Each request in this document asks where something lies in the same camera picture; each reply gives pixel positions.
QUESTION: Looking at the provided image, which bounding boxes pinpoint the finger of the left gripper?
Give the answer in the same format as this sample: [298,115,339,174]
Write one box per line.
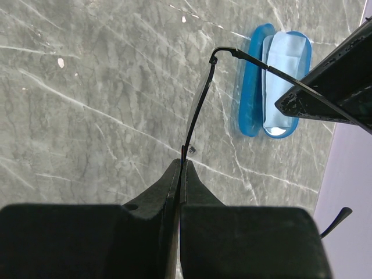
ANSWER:
[276,20,371,133]

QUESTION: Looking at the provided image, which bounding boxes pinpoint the light blue cleaning cloth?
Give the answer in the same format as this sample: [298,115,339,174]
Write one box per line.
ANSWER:
[262,32,311,137]

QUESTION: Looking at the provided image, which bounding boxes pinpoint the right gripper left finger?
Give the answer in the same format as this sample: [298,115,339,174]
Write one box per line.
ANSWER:
[1,159,181,278]

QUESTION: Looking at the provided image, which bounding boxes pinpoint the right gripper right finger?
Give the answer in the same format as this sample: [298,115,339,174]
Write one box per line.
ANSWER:
[180,161,332,278]

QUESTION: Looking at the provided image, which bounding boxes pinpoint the blue translucent glasses case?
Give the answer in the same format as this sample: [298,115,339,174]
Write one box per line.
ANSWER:
[238,23,312,139]

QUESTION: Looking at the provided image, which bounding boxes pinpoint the black thin sunglasses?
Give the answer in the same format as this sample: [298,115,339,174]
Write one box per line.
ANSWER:
[179,46,353,239]

